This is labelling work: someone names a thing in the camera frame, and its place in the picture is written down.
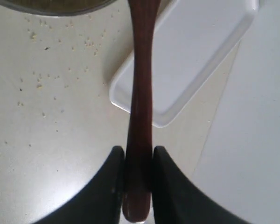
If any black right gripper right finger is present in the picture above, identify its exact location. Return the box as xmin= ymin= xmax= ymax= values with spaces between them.
xmin=152 ymin=146 xmax=246 ymax=224

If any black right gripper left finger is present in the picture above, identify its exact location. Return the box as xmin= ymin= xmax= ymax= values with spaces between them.
xmin=36 ymin=146 xmax=125 ymax=224

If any dark red wooden spoon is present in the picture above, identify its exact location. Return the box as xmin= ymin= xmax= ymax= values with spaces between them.
xmin=122 ymin=0 xmax=160 ymax=223

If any white plastic tray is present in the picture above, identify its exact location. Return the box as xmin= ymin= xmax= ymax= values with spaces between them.
xmin=109 ymin=0 xmax=259 ymax=129

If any stainless steel bowl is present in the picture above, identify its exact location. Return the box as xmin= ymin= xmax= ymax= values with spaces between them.
xmin=1 ymin=0 xmax=114 ymax=16

